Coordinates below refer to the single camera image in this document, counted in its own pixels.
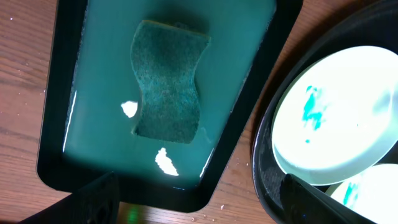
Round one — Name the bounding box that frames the mint plate bottom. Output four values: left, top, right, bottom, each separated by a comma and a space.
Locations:
326, 164, 397, 224

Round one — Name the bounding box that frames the black rectangular water tray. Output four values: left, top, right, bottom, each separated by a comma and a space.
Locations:
37, 0, 303, 213

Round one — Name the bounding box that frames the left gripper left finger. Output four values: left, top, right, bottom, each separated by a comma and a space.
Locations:
20, 172, 119, 224

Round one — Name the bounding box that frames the mint plate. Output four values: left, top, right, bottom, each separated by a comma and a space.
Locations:
271, 45, 397, 186
326, 164, 397, 224

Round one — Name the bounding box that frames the green yellow scrub sponge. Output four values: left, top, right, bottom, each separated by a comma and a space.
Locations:
131, 20, 210, 144

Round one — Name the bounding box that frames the black round serving tray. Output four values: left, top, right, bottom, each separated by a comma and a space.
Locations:
252, 0, 397, 223

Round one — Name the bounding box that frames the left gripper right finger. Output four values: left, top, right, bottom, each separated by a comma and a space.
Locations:
280, 174, 374, 224

